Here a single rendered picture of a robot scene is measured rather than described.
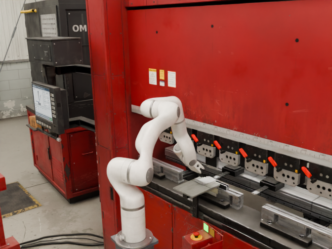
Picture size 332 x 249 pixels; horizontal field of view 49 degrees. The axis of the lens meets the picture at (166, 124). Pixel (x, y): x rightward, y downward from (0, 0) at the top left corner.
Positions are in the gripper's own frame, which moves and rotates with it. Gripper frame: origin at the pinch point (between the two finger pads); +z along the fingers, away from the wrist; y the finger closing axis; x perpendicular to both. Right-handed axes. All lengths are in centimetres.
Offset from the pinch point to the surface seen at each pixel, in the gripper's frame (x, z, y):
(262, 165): -15.3, -10.0, -43.5
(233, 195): 1.4, 12.3, -22.2
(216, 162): -11.6, -0.2, -5.9
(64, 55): -17, -84, 99
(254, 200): -59, 189, 71
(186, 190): 15.6, -4.5, -1.2
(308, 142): -29, -25, -69
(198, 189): 11.0, -0.6, -6.0
